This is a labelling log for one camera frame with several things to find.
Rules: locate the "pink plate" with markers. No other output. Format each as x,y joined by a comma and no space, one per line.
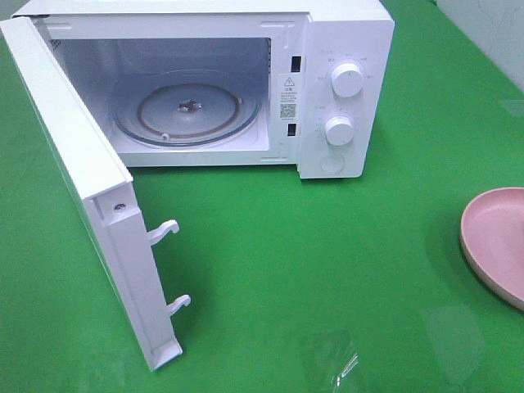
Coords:
491,235

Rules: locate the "clear tape patch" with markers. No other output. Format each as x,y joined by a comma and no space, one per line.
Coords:
331,363

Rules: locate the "white microwave door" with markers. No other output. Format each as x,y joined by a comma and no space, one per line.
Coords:
103,188

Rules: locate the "white microwave knob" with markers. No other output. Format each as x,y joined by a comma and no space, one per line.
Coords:
339,131
347,79

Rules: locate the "glass microwave turntable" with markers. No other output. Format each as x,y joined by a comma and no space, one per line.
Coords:
187,108

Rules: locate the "white microwave oven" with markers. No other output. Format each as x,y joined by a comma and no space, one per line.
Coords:
292,45

